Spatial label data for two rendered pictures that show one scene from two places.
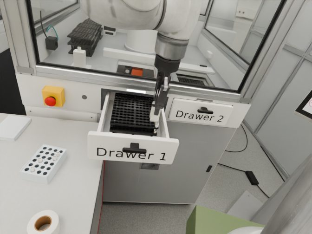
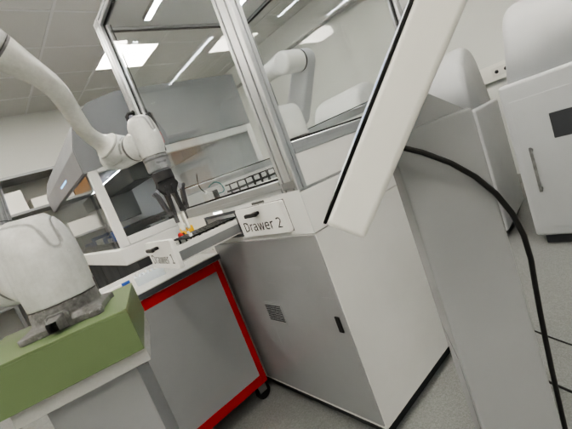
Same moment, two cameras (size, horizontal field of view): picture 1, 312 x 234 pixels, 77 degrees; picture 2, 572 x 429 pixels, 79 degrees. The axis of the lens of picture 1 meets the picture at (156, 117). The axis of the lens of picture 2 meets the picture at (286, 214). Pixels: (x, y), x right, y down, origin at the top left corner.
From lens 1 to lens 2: 1.44 m
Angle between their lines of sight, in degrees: 64
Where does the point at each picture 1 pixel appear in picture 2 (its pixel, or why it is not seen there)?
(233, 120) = (300, 220)
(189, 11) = (134, 141)
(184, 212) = not seen: outside the picture
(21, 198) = not seen: hidden behind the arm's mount
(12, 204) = not seen: hidden behind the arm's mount
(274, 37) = (254, 101)
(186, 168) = (312, 323)
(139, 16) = (109, 159)
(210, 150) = (314, 283)
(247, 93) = (283, 176)
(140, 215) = (306, 418)
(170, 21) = (130, 151)
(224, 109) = (272, 207)
